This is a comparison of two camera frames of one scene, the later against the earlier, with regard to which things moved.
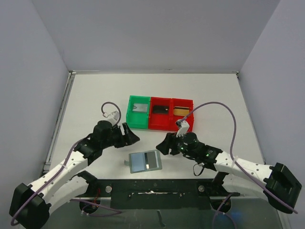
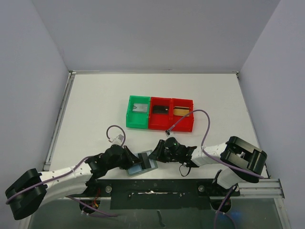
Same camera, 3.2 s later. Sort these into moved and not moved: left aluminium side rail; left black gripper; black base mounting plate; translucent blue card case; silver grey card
Moved: translucent blue card case; left black gripper
Not moved: left aluminium side rail; black base mounting plate; silver grey card
